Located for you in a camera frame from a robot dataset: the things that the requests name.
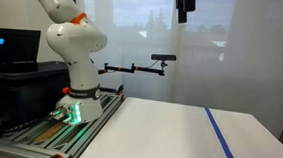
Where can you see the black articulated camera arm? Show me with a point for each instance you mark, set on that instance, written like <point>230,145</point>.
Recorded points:
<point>132,69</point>

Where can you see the black computer monitor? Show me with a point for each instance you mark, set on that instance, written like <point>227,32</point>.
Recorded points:
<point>10,49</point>

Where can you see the blue tape strip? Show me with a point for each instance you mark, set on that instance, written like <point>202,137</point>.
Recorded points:
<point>222,139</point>

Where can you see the black storage bin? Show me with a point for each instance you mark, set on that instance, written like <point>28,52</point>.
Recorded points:
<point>27,91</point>

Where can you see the aluminium profile base frame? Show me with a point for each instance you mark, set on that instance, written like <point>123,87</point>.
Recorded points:
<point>64,130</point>

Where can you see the black stereo camera bar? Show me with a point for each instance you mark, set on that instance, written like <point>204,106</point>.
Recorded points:
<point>163,57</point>

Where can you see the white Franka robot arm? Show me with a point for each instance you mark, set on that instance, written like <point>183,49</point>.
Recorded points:
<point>78,48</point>

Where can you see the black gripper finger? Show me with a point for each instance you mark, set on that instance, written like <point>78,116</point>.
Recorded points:
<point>182,15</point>

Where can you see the white sheer curtain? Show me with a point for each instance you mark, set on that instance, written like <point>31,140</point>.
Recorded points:
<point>197,46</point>

